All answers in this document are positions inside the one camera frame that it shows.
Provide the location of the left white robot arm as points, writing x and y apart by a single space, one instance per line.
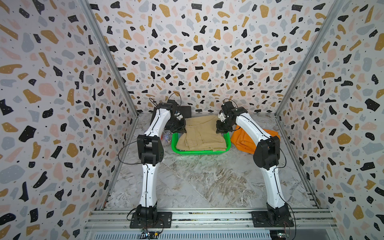
167 118

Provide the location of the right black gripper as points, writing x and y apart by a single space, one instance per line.
218 130

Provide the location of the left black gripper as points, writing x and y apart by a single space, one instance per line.
182 129

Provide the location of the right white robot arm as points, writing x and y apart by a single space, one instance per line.
266 157

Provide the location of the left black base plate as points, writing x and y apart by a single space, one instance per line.
162 221

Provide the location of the orange pants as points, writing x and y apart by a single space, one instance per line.
243 141

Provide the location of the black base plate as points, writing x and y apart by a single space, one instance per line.
162 221
261 220

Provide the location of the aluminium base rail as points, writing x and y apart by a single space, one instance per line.
214 224

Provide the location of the khaki pants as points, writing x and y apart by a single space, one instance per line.
201 135

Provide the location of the left aluminium corner post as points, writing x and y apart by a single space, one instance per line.
86 8

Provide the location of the green plastic basket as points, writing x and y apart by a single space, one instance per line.
175 138

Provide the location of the aluminium corner post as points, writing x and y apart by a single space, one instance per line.
86 8
337 5

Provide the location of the black electronics box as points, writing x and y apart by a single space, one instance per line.
185 110

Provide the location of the right aluminium corner post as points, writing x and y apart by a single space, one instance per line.
337 5

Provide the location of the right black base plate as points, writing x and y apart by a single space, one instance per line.
261 220

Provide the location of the small circuit board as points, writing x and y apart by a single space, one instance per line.
149 235

